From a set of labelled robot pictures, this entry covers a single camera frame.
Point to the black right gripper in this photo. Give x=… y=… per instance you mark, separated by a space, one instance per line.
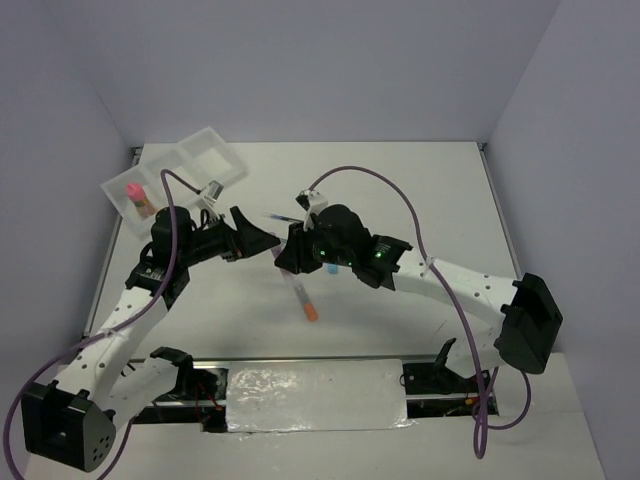
x=295 y=258

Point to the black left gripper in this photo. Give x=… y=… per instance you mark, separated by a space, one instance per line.
x=251 y=238

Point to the blue pen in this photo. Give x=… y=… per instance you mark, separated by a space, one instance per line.
x=279 y=217

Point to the orange highlighter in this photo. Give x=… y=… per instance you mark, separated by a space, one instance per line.
x=301 y=295

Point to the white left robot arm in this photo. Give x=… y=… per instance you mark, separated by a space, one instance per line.
x=74 y=419

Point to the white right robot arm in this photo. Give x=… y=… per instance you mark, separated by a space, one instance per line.
x=513 y=322

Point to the clear three-compartment plastic tray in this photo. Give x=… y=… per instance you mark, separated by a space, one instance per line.
x=185 y=168

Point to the silver foil covered plate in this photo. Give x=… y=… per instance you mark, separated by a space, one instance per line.
x=310 y=396

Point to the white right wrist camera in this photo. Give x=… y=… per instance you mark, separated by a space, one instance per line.
x=313 y=203

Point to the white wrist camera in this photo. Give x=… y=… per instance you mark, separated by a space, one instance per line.
x=313 y=203
x=209 y=195

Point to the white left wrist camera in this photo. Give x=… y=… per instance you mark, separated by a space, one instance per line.
x=209 y=195

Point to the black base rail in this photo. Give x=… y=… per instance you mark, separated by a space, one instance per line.
x=431 y=392

